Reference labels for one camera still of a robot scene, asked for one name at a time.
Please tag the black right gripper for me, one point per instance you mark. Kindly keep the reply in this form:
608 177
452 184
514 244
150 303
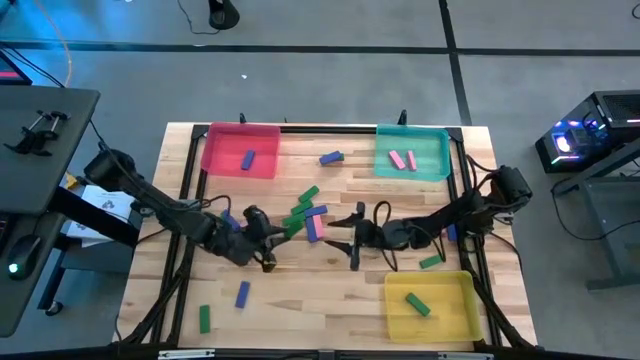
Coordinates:
377 234

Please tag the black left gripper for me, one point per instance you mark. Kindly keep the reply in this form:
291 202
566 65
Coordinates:
245 245

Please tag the blue blocks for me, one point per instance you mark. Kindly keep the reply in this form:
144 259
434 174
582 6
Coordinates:
248 160

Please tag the black monitor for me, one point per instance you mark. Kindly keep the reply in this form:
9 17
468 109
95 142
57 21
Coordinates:
11 70

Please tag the black round stand base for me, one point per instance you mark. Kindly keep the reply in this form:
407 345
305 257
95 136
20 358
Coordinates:
223 14

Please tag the black computer mouse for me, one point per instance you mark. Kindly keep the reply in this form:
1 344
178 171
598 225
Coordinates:
22 255

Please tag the pink translucent plastic bin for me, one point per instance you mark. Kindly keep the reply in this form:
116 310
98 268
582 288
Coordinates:
225 150

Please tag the black caster wheel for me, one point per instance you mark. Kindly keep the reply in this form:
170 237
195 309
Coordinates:
54 307

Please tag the black aluminium rig frame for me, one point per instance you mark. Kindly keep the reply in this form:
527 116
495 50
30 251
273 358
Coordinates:
325 130

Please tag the yellow translucent plastic bin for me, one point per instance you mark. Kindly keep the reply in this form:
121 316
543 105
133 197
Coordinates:
450 310

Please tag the small yellow object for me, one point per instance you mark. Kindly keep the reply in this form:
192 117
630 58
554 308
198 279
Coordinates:
71 181

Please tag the white paper sheet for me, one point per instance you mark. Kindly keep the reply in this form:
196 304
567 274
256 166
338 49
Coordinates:
107 205

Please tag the black computer with coloured lights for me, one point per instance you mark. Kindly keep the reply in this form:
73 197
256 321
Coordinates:
585 132

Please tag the silver aluminium bracket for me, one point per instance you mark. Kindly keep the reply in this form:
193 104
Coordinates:
186 354
465 356

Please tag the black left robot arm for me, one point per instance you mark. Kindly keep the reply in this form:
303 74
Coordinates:
165 210

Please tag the pink wooden block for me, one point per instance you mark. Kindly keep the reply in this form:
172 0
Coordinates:
411 160
319 227

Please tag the grey metal workbench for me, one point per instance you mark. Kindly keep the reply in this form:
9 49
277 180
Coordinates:
615 220

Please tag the black desk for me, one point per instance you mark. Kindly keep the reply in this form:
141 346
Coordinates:
30 175

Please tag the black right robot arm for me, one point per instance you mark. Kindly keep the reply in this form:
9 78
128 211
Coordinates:
465 210

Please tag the teal translucent plastic bin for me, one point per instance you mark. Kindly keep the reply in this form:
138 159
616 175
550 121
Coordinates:
430 150

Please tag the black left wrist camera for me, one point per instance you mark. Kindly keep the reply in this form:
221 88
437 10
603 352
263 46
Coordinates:
256 216

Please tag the black frame upright post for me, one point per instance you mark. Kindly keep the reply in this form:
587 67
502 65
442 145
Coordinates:
402 117
242 118

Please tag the black bar clamp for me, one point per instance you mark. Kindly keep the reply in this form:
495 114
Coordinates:
47 122
27 142

